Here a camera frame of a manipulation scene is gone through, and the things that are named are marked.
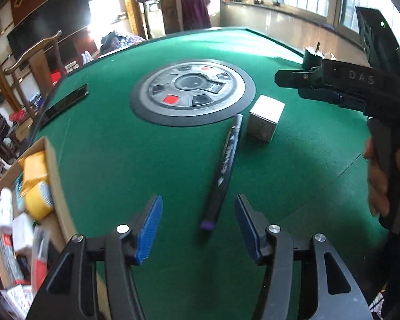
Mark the small white bottle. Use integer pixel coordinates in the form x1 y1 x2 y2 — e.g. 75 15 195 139
0 187 13 234

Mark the shallow cardboard tray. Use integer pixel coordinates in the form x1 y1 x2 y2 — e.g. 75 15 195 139
0 136 111 320

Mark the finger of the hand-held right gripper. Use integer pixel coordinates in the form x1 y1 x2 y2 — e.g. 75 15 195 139
275 58 378 90
298 88 369 113

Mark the white box red band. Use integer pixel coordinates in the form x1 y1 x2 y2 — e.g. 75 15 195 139
248 95 286 143

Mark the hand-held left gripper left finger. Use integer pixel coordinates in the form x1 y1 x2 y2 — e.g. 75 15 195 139
27 194 164 320

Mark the red item clear pack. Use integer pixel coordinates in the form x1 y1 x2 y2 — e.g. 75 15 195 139
31 225 51 291

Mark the wooden chair curved back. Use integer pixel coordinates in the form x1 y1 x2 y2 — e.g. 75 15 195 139
3 30 63 118

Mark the black television screen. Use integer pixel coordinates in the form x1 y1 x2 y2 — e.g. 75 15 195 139
6 0 91 61

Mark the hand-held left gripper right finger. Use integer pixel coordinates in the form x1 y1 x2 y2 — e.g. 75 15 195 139
234 193 374 320

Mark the floral bag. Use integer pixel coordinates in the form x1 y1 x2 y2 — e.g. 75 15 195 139
99 30 146 54

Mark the round table control panel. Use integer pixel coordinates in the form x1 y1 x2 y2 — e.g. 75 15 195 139
130 59 257 128

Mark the wooden chair carved back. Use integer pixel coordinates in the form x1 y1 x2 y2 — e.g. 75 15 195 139
136 0 185 38

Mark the black phone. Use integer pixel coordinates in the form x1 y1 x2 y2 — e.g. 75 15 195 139
39 83 90 125

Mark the yellow round jar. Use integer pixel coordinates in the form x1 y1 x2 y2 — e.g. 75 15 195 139
25 180 55 221

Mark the black pen purple cap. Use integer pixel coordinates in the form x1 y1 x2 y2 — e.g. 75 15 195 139
199 113 244 231

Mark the person's right hand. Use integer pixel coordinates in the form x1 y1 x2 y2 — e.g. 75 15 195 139
363 137 391 219

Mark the maroon cloth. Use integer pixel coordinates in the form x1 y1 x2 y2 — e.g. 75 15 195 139
180 0 213 31

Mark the teal tissue pack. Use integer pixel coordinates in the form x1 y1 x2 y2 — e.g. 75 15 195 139
15 173 27 213

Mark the grey printed carton box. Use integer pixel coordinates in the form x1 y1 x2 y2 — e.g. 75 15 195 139
0 233 25 286

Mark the black cup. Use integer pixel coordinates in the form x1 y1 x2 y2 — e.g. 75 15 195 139
302 42 324 70

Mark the yellow snack packet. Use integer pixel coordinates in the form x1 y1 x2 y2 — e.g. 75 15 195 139
21 151 49 188

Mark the patterned white box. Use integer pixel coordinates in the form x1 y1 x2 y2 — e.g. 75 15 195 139
1 285 34 319

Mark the white charger adapter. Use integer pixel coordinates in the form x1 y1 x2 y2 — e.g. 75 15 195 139
12 212 36 254

